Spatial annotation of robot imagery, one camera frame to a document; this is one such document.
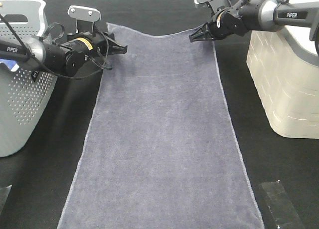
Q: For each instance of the white plastic storage bin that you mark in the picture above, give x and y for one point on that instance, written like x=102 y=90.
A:
x=284 y=66

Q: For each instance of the clear tape strip left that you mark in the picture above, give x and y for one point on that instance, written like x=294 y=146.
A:
x=4 y=193

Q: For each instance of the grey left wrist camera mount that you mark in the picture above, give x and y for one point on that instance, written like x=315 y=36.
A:
x=85 y=18

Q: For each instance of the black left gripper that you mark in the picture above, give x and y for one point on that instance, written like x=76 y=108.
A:
x=113 y=48

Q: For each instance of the grey perforated laundry basket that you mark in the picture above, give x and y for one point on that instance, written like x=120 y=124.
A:
x=24 y=94

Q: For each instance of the blue cloth in basket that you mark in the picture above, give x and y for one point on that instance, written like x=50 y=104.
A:
x=11 y=65

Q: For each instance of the clear tape strip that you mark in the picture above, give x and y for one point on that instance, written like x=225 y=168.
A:
x=280 y=207
x=4 y=193

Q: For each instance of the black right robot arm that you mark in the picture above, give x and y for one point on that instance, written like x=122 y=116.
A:
x=261 y=15

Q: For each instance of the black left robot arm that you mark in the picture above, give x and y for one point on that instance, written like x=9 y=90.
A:
x=63 y=60

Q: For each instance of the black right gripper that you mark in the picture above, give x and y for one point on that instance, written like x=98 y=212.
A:
x=213 y=27

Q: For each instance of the clear tape strip right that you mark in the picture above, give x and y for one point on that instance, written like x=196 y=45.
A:
x=280 y=207

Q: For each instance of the grey blue towel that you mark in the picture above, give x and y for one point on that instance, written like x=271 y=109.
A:
x=160 y=151

